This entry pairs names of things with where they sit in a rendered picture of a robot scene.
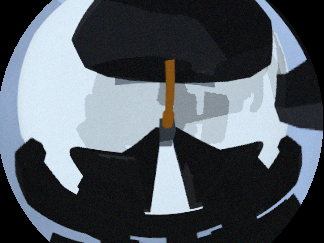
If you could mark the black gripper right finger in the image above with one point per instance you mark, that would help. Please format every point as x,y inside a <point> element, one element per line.
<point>202,169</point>

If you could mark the orange cable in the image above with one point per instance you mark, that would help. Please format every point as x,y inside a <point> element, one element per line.
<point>167,127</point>

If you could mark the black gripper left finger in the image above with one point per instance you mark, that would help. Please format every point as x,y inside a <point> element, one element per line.
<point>129,167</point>

